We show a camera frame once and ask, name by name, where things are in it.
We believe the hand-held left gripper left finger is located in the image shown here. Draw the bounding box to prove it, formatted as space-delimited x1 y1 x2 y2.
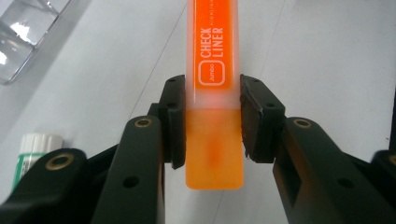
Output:
90 74 188 224

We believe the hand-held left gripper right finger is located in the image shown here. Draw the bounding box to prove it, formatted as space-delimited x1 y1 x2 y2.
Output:
239 74 396 224

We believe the green and white glue stick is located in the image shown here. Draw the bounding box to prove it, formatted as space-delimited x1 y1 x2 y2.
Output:
11 133 64 191

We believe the orange highlighter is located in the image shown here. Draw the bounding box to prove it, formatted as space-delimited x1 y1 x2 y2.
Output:
185 0 245 190

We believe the clear plastic organizer box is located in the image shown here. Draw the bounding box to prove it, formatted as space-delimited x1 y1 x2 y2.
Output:
0 0 77 86

